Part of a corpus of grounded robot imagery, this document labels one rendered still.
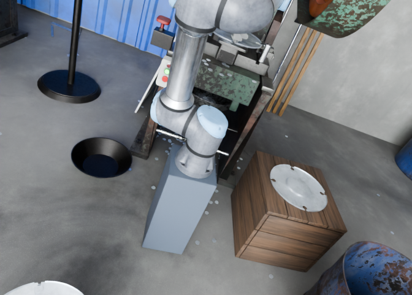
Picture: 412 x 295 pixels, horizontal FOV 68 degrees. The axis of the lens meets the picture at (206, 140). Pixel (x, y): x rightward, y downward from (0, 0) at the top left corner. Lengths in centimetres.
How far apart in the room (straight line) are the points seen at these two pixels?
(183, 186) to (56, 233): 58
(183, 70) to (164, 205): 53
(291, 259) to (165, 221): 65
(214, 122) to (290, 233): 66
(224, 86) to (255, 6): 81
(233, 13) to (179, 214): 77
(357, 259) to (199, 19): 104
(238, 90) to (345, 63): 173
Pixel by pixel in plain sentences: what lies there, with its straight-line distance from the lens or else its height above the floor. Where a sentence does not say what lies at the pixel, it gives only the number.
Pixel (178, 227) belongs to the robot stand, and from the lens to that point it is 130.
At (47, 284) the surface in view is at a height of 24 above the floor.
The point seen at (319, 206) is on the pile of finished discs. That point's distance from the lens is 150.
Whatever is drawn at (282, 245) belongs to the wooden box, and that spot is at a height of 16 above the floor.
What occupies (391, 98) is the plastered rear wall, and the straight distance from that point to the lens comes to 345.
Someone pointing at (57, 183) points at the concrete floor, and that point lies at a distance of 160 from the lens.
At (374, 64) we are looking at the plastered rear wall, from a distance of 323.
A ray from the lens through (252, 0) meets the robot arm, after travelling 79.
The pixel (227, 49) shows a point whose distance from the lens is 155.
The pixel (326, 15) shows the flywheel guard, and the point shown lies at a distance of 145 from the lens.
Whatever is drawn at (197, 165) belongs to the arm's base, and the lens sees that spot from 108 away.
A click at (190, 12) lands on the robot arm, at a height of 99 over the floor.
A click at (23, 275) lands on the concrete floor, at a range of 135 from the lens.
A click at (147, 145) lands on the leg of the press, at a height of 9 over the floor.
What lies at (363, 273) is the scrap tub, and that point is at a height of 32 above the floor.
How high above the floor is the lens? 118
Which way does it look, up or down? 34 degrees down
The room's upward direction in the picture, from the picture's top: 23 degrees clockwise
